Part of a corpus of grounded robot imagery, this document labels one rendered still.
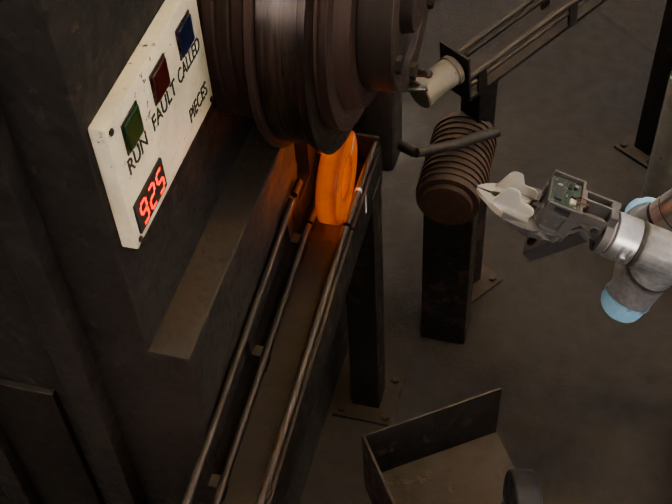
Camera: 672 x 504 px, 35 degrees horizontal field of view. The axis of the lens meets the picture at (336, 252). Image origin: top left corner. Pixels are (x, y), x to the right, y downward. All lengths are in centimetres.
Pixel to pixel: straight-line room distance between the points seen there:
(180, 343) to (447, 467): 43
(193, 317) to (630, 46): 207
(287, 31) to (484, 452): 67
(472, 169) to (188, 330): 84
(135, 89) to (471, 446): 73
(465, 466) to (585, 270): 111
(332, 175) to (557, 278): 103
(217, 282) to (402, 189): 136
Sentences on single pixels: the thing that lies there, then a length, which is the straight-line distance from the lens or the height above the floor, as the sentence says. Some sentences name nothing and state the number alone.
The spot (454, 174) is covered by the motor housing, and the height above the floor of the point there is 53.
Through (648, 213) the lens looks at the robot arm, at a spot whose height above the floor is 64.
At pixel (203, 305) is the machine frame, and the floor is 87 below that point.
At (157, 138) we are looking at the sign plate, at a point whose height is 114.
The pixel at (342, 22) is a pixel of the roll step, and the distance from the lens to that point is 131.
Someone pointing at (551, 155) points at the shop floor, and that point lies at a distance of 284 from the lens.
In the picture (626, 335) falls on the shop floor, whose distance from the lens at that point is 249.
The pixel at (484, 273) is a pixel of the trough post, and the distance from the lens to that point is 254.
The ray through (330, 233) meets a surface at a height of 66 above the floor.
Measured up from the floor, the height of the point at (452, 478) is 61.
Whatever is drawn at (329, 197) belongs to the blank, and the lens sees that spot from 166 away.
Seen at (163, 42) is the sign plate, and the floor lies 123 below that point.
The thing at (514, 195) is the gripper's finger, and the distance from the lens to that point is 165.
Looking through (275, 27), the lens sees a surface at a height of 119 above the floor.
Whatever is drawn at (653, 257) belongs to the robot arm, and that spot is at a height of 70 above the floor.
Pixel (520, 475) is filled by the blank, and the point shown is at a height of 74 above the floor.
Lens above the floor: 196
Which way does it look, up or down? 49 degrees down
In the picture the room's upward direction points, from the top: 4 degrees counter-clockwise
